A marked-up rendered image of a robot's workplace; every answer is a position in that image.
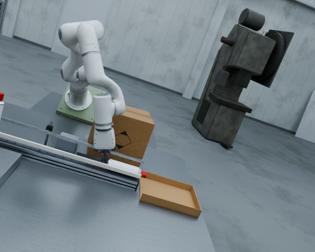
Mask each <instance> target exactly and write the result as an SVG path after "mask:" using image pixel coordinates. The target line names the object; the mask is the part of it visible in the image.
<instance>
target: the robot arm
mask: <svg viewBox="0 0 315 252"><path fill-rule="evenodd" d="M103 36H104V27H103V25H102V23H101V22H100V21H98V20H90V21H80V22H70V23H65V24H63V25H61V26H60V28H59V30H58V37H59V39H60V41H61V43H62V44H63V45H64V46H65V47H67V48H69V49H71V55H70V57H69V58H68V59H67V60H66V61H65V62H64V63H63V64H62V66H61V69H60V74H61V77H62V79H63V80H64V81H66V82H69V90H68V91H67V92H66V94H65V103H66V105H67V106H68V107H69V108H70V109H72V110H75V111H83V110H85V109H87V108H88V107H89V106H90V105H91V103H92V95H91V93H90V92H89V91H88V86H89V85H94V86H99V87H102V88H105V89H106V90H108V91H109V93H110V94H111V95H110V94H106V93H100V94H95V95H93V113H94V127H95V129H94V137H93V144H94V151H96V152H99V153H100V154H101V155H102V160H103V163H107V161H108V160H109V153H110V152H112V151H115V150H116V146H115V145H116V141H115V133H114V129H113V127H111V126H112V125H114V123H113V122H112V117H113V116H118V115H122V114H123V113H124V112H125V111H126V105H125V100H124V96H123V93H122V91H121V89H120V87H119V86H118V85H117V84H116V83H115V82H114V81H113V80H111V79H110V78H108V77H107V76H106V75H105V72H104V67H103V62H102V57H101V52H100V47H99V43H98V41H99V40H101V39H102V38H103ZM111 96H112V100H111ZM104 150H106V153H104Z"/></svg>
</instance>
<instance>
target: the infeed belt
mask: <svg viewBox="0 0 315 252"><path fill-rule="evenodd" d="M0 141H2V142H5V143H8V144H12V145H15V146H18V147H22V148H25V149H29V150H32V151H35V152H39V153H42V154H45V155H49V156H52V157H55V158H59V159H62V160H66V161H69V162H72V163H76V164H79V165H82V166H86V167H89V168H92V169H96V170H99V171H103V172H106V173H109V174H113V175H116V176H119V177H123V178H126V179H129V180H133V181H136V182H139V178H136V177H132V176H129V175H126V174H122V173H119V172H116V171H112V170H109V169H106V168H102V167H99V166H96V165H92V164H89V163H86V162H82V161H79V160H76V159H72V158H69V157H66V156H62V155H59V154H55V153H52V152H49V151H45V150H42V149H39V148H35V147H32V146H29V145H25V144H22V143H19V142H15V141H12V140H9V139H5V138H2V137H0Z"/></svg>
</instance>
